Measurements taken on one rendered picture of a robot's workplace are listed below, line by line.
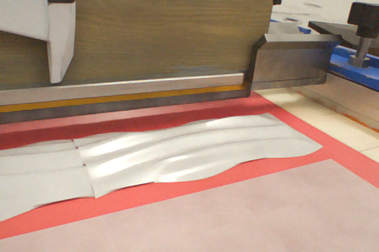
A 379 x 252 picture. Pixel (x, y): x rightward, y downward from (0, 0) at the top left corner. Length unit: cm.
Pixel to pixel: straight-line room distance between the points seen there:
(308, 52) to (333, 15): 230
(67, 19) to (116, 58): 6
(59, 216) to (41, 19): 11
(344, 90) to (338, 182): 14
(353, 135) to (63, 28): 25
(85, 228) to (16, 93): 10
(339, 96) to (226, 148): 16
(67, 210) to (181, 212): 6
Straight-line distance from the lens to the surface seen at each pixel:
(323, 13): 270
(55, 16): 21
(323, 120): 34
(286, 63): 33
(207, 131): 26
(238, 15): 30
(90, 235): 17
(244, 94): 34
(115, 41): 25
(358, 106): 36
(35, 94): 24
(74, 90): 24
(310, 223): 20
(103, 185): 20
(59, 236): 18
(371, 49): 88
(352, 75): 36
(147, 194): 20
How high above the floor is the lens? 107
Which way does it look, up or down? 25 degrees down
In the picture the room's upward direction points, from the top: 6 degrees clockwise
